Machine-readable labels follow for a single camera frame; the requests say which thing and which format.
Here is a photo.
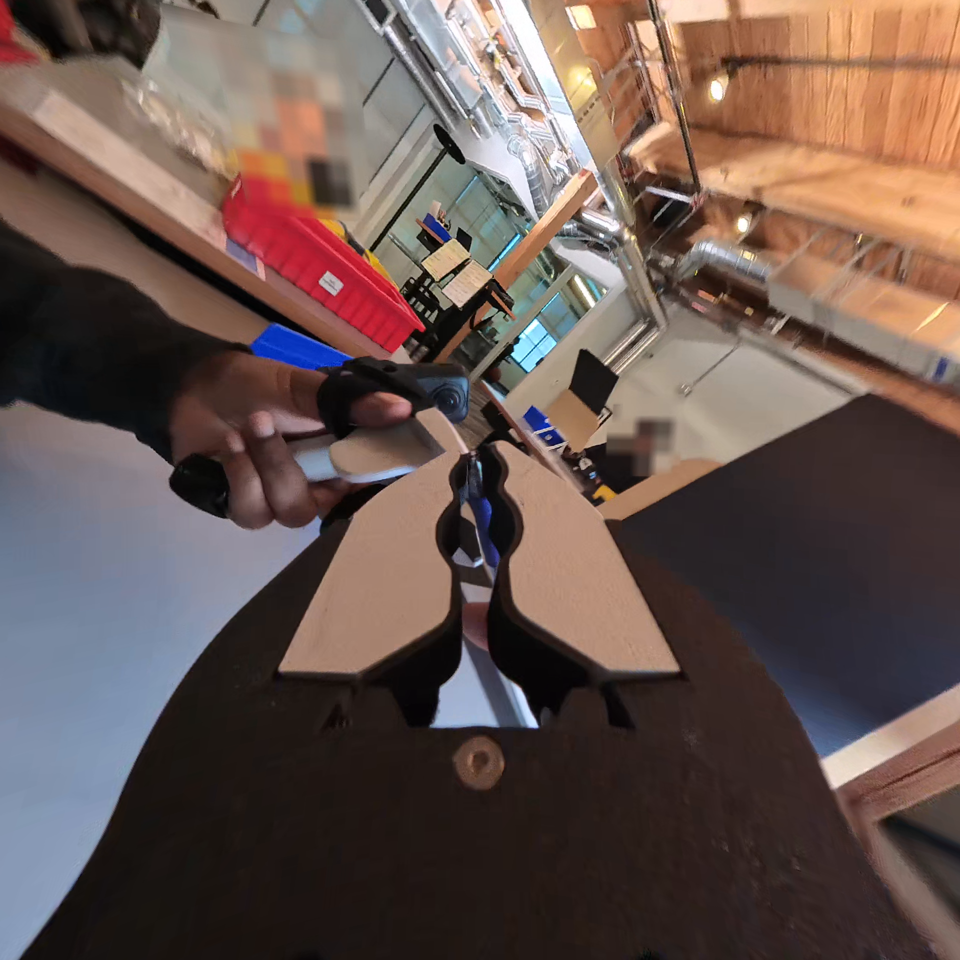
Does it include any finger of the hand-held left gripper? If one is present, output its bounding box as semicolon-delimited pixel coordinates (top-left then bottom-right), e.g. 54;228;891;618
330;408;470;486

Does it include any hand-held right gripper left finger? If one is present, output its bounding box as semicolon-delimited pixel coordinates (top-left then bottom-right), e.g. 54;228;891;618
279;450;465;681

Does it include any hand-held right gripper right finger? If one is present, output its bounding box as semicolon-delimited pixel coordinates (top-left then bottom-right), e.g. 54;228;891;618
480;441;682;723

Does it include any blue pen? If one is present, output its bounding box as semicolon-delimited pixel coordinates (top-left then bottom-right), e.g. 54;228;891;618
461;457;502;567

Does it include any blue plastic bin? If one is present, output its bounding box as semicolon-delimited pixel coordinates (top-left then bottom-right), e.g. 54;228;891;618
251;322;354;370

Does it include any person's left forearm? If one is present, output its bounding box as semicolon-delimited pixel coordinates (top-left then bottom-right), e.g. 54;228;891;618
0;221;252;462

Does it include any whiteboard easel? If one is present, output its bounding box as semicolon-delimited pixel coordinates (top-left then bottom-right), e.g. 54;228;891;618
401;217;517;354

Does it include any red plastic crate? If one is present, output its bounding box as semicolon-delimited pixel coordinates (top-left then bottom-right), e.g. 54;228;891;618
222;176;426;354

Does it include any black floor lamp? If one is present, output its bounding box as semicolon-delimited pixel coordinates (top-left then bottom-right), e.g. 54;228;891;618
371;123;468;252

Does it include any black board on stand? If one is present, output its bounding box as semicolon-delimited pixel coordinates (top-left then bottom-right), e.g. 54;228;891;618
600;393;960;849

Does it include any silver air duct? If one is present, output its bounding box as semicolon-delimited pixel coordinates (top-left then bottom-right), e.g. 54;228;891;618
652;238;960;384

